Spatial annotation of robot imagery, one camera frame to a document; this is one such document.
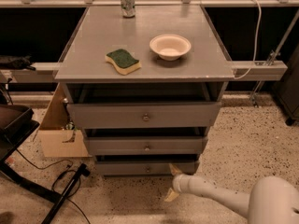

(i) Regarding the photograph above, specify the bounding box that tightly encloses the green yellow sponge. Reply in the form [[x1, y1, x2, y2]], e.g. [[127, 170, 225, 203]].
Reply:
[[105, 49, 141, 76]]

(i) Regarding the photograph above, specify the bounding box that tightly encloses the black bag on rail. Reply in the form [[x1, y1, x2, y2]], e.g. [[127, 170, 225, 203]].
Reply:
[[0, 55, 36, 71]]

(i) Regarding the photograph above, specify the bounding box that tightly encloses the white cable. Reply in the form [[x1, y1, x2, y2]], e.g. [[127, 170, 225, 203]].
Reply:
[[234, 0, 263, 80]]

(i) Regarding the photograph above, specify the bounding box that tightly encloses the silver soda can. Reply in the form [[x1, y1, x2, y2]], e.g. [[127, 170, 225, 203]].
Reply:
[[121, 0, 135, 18]]

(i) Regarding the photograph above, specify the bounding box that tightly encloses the dark cabinet at right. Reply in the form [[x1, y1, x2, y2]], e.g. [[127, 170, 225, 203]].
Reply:
[[274, 45, 299, 126]]

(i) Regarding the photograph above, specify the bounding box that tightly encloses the grey drawer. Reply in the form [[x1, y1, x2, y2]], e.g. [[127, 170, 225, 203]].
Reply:
[[67, 102, 221, 129], [84, 136, 207, 155], [95, 154, 199, 176]]

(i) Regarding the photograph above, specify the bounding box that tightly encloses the white paper bowl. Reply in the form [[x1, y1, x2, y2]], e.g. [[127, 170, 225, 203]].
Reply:
[[149, 35, 192, 61]]

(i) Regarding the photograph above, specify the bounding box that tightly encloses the grey wooden drawer cabinet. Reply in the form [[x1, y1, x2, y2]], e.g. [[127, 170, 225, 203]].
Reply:
[[56, 6, 234, 175]]

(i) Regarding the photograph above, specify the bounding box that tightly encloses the black floor cable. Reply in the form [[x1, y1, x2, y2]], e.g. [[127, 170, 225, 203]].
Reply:
[[15, 147, 92, 224]]

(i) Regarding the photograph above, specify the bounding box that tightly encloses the black chair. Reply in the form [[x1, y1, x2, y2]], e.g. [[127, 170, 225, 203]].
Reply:
[[0, 104, 92, 224]]

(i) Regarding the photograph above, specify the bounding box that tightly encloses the metal rail frame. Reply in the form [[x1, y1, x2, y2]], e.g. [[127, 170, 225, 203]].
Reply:
[[1, 1, 287, 104]]

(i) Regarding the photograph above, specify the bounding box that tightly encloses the grey top drawer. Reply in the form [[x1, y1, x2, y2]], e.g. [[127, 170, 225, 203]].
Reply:
[[67, 102, 221, 129]]

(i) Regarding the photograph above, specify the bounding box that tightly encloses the grey middle drawer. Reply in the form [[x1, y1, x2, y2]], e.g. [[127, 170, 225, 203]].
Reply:
[[84, 136, 207, 155]]

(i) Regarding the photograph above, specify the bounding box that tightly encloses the cardboard box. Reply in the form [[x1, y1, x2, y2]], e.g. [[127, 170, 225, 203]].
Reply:
[[37, 85, 89, 158]]

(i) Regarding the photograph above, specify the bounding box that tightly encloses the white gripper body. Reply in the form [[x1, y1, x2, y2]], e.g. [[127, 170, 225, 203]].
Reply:
[[172, 174, 217, 198]]

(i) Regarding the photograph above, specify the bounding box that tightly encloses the grey bottom drawer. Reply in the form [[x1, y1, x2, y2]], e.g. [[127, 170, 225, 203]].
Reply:
[[95, 154, 199, 176]]

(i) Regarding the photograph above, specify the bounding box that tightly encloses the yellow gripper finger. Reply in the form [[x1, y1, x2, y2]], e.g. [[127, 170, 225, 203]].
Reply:
[[169, 163, 182, 175], [164, 188, 179, 203]]

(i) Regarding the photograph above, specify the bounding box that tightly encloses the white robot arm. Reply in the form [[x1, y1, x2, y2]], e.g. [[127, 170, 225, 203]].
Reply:
[[164, 163, 299, 224]]

